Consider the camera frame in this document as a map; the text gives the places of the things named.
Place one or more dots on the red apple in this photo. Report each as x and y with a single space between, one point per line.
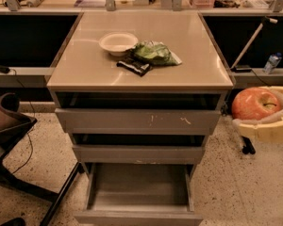
254 104

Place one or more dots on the grey middle drawer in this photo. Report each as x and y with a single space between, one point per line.
139 154

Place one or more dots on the grey drawer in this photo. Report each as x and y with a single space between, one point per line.
139 195
139 154
137 122

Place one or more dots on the grey drawer cabinet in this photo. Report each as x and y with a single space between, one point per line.
140 88

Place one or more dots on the grey bottom drawer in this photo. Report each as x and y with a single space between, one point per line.
139 195

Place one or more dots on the grey top drawer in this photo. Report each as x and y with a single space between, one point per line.
137 122

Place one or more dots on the clear plastic water bottle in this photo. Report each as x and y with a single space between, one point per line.
272 62

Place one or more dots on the white stick with black base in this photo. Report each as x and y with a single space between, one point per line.
264 21

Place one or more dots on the green chip bag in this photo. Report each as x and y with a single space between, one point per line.
155 53

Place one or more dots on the black snack wrapper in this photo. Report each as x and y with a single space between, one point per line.
134 66

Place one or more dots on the white paper bowl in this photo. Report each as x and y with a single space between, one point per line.
118 43

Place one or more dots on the dark office chair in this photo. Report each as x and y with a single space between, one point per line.
14 125

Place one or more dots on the black device on shelf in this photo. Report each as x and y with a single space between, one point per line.
4 69

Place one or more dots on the black table leg frame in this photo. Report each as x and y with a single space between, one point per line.
246 143

